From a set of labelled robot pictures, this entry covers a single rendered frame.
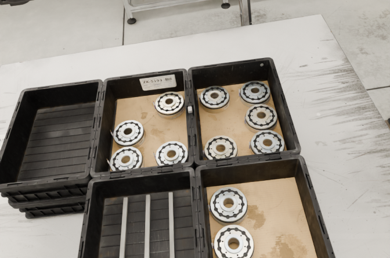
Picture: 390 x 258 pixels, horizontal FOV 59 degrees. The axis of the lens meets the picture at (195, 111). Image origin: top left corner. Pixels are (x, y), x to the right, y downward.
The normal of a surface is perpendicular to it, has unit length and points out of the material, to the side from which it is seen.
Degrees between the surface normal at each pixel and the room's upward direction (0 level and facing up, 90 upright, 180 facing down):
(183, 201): 0
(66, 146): 0
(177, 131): 0
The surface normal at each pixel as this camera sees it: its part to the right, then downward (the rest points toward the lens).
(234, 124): -0.11, -0.63
